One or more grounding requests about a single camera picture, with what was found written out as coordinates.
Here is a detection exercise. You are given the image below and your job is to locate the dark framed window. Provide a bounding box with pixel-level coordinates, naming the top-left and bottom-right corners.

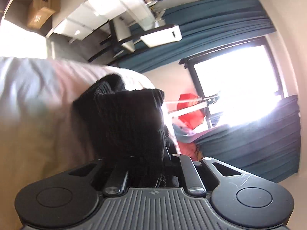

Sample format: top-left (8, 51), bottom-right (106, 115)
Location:
top-left (180, 37), bottom-right (292, 130)

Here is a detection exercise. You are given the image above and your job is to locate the bed with pastel sheet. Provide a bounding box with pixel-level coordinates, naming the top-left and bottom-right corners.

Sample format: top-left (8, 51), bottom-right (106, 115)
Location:
top-left (0, 56), bottom-right (179, 230)

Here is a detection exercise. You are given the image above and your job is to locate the white drawer cabinet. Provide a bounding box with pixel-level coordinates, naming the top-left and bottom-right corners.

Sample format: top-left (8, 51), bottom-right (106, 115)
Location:
top-left (45, 0), bottom-right (108, 44)

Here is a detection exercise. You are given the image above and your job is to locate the red garment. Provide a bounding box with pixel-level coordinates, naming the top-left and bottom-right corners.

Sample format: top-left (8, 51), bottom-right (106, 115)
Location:
top-left (176, 93), bottom-right (208, 133)

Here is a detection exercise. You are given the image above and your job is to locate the blue curtain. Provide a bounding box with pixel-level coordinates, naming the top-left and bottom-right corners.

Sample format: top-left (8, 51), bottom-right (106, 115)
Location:
top-left (197, 95), bottom-right (301, 184)
top-left (117, 0), bottom-right (276, 73)

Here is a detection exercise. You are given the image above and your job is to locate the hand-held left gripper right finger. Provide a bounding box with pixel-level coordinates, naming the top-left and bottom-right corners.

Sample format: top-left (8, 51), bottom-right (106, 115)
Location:
top-left (169, 153), bottom-right (243, 196)

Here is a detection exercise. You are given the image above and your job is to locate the open cardboard box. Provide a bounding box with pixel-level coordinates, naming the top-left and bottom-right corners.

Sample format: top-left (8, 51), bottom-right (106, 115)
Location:
top-left (26, 0), bottom-right (61, 29)

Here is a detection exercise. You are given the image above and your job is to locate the white backed dark chair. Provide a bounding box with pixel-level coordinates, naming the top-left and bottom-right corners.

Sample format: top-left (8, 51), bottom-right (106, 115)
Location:
top-left (87, 19), bottom-right (183, 63)

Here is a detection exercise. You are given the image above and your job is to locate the pile of colourful clothes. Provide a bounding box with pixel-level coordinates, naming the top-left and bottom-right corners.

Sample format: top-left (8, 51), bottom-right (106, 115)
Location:
top-left (171, 123), bottom-right (231, 162)

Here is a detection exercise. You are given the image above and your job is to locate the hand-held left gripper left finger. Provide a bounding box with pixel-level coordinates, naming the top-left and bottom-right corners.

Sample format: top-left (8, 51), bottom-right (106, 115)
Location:
top-left (65, 158), bottom-right (130, 195)

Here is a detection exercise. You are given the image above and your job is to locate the white garment steamer stand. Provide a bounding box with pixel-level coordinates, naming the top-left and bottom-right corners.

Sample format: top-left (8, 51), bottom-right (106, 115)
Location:
top-left (163, 91), bottom-right (221, 119)

